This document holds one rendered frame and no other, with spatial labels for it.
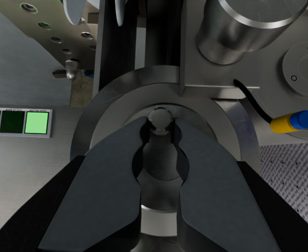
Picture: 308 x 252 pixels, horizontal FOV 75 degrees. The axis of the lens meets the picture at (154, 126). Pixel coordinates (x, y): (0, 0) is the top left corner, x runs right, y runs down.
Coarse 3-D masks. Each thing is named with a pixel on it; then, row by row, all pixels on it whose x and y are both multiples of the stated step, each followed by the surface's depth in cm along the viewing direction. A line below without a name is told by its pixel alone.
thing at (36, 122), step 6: (30, 114) 49; (36, 114) 49; (42, 114) 49; (30, 120) 49; (36, 120) 49; (42, 120) 49; (30, 126) 49; (36, 126) 49; (42, 126) 49; (30, 132) 49; (36, 132) 49; (42, 132) 49
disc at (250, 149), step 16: (112, 80) 17; (128, 80) 16; (144, 80) 16; (160, 80) 16; (176, 80) 16; (96, 96) 16; (112, 96) 16; (96, 112) 16; (240, 112) 16; (80, 128) 16; (240, 128) 16; (80, 144) 16; (240, 144) 16; (256, 144) 16; (256, 160) 15; (144, 240) 15; (160, 240) 15; (176, 240) 15
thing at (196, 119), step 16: (144, 112) 14; (176, 112) 14; (192, 112) 14; (208, 128) 14; (160, 144) 14; (144, 160) 14; (160, 160) 14; (144, 176) 13; (160, 176) 14; (176, 176) 14; (144, 192) 13; (160, 192) 13; (176, 192) 13; (144, 208) 13; (160, 208) 13; (176, 208) 13
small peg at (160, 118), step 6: (156, 108) 11; (162, 108) 11; (150, 114) 11; (156, 114) 11; (162, 114) 11; (168, 114) 11; (150, 120) 11; (156, 120) 11; (162, 120) 11; (168, 120) 11; (150, 126) 11; (156, 126) 11; (162, 126) 11; (168, 126) 11; (156, 132) 12; (162, 132) 12
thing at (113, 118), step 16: (128, 96) 16; (144, 96) 16; (160, 96) 16; (176, 96) 16; (112, 112) 16; (128, 112) 16; (208, 112) 16; (224, 112) 16; (96, 128) 15; (112, 128) 15; (224, 128) 15; (224, 144) 15; (240, 160) 15; (144, 224) 14; (160, 224) 14
